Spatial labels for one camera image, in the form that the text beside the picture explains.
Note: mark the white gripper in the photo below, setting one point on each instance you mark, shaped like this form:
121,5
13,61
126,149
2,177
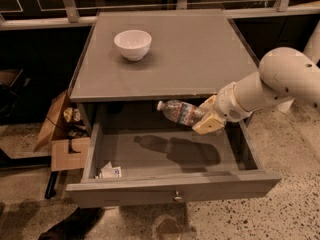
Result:
226,105

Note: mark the clear plastic water bottle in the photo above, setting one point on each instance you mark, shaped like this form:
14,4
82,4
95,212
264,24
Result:
181,112

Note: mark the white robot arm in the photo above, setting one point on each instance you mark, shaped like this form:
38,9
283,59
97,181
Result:
284,75

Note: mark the open grey top drawer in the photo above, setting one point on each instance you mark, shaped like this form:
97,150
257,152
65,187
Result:
157,160

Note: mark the round metal drawer knob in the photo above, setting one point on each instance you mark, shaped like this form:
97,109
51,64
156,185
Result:
177,197

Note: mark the grey wooden nightstand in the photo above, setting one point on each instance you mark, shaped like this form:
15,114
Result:
191,56

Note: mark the white ceramic bowl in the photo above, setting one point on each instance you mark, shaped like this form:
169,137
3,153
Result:
133,44

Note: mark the white paper packets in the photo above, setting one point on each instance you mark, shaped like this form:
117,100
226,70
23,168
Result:
108,171

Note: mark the crumpled trash in box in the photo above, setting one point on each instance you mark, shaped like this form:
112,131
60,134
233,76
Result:
71,114

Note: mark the brown cardboard box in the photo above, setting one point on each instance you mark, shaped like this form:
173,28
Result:
67,153

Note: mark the white metal window railing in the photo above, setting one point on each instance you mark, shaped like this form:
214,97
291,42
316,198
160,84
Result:
46,14

